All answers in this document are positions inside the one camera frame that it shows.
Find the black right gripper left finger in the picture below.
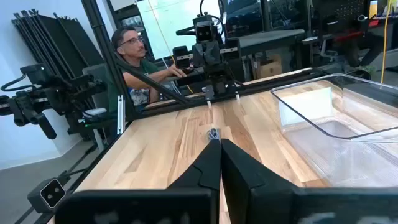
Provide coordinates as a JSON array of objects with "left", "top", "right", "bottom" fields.
[{"left": 55, "top": 139, "right": 222, "bottom": 224}]

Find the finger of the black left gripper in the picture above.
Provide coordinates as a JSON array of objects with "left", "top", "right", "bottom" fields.
[
  {"left": 206, "top": 40, "right": 222, "bottom": 67},
  {"left": 192, "top": 42, "right": 208, "bottom": 68}
]

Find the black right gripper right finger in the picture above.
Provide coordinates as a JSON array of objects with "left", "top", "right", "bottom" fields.
[{"left": 221, "top": 138, "right": 398, "bottom": 224}]

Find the grey background table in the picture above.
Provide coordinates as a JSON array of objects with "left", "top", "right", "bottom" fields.
[{"left": 239, "top": 29, "right": 305, "bottom": 57}]

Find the cardboard box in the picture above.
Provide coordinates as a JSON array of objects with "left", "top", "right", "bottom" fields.
[{"left": 256, "top": 58, "right": 283, "bottom": 79}]

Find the white board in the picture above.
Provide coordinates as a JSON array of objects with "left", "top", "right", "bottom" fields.
[{"left": 136, "top": 0, "right": 223, "bottom": 60}]

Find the person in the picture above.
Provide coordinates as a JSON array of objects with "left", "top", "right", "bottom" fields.
[{"left": 106, "top": 26, "right": 187, "bottom": 113}]

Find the clear plastic bin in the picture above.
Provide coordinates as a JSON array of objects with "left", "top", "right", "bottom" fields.
[{"left": 269, "top": 73, "right": 398, "bottom": 189}]

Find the grey office chair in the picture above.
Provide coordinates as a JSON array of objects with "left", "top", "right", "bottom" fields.
[{"left": 82, "top": 63, "right": 110, "bottom": 110}]

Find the black pegboard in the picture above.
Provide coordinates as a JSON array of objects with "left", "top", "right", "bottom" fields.
[{"left": 312, "top": 0, "right": 369, "bottom": 22}]

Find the white rounded device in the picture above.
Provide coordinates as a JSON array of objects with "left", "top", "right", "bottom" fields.
[{"left": 83, "top": 107, "right": 108, "bottom": 118}]

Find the black folded stand bundle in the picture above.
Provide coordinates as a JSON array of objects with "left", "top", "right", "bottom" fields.
[{"left": 11, "top": 8, "right": 105, "bottom": 82}]

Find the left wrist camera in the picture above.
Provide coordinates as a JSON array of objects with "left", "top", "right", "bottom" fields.
[{"left": 192, "top": 15, "right": 218, "bottom": 43}]

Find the black aluminium table frame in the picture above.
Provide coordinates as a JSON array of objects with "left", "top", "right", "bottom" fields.
[{"left": 14, "top": 0, "right": 327, "bottom": 224}]

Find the silver frame bracket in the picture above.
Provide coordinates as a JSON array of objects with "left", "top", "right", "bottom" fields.
[{"left": 117, "top": 95, "right": 126, "bottom": 135}]

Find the grey table-level camera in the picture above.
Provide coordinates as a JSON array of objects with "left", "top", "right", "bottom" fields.
[{"left": 27, "top": 177, "right": 68, "bottom": 214}]

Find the yellow extension cable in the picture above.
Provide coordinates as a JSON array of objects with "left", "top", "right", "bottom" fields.
[{"left": 380, "top": 0, "right": 391, "bottom": 75}]

